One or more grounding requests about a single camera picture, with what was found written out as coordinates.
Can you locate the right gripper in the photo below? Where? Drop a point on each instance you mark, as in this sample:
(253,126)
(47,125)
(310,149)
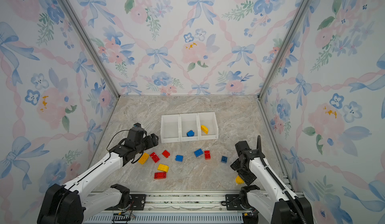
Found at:
(248,178)

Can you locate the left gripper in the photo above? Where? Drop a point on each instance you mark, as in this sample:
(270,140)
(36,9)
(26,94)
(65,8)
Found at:
(151,143)

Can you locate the yellow printed lego piece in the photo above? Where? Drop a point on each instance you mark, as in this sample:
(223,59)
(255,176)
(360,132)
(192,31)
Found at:
(239,180)

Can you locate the dark blue lego brick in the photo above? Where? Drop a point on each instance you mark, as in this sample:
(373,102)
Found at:
(224,159)

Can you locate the long red lego brick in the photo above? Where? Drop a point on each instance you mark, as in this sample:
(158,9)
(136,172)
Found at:
(155,157)

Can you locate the yellow curved lego piece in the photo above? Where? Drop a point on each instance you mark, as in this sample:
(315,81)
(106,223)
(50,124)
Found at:
(204,129)

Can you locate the white three-compartment bin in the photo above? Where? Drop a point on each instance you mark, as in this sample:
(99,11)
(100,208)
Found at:
(174,127)

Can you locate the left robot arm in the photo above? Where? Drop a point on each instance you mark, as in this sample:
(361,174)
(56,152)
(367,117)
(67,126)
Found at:
(71,202)

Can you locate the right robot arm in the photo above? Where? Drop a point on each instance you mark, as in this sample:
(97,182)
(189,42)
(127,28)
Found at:
(265,192)

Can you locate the long yellow lego brick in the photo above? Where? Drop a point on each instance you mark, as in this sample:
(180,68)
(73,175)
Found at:
(143,159)

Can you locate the small red lego brick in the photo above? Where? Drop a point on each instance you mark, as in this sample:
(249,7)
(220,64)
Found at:
(166,154)

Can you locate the red lego brick right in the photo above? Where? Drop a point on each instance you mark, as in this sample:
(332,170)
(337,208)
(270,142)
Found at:
(207,155)

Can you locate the red lego brick front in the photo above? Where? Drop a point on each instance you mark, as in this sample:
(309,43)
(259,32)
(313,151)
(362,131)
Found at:
(160,175)

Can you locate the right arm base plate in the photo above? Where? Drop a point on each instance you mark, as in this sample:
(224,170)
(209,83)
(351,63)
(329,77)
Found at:
(237,202)

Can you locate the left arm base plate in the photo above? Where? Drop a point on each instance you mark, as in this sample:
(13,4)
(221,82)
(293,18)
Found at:
(136,203)

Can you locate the aluminium mounting rail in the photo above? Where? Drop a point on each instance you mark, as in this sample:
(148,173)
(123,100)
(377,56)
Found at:
(191,203)

